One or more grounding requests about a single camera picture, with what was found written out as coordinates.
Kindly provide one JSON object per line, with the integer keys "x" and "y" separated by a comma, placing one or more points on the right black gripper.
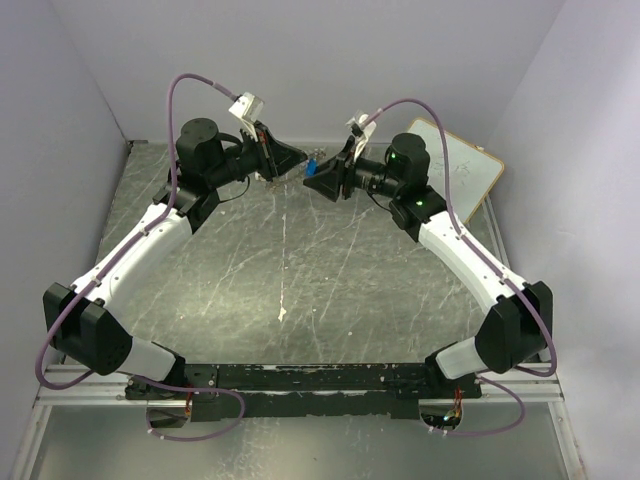
{"x": 328, "y": 181}

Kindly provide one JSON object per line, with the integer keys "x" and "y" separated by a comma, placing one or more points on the aluminium rail frame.
{"x": 305, "y": 325}

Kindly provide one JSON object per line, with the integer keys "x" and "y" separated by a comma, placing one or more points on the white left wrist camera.
{"x": 247, "y": 108}

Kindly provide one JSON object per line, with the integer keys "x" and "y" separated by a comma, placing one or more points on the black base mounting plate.
{"x": 295, "y": 391}

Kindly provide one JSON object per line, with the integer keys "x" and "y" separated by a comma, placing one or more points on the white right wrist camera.
{"x": 362, "y": 129}

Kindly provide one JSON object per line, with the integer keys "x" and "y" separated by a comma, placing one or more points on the yellow framed whiteboard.
{"x": 473, "y": 172}

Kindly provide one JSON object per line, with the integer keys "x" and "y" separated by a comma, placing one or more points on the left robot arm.
{"x": 82, "y": 318}

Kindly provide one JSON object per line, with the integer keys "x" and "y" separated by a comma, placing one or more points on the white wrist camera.
{"x": 362, "y": 129}
{"x": 247, "y": 108}

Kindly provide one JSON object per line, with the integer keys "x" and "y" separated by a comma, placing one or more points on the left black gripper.
{"x": 275, "y": 157}

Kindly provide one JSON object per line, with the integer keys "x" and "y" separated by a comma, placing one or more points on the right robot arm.
{"x": 518, "y": 314}

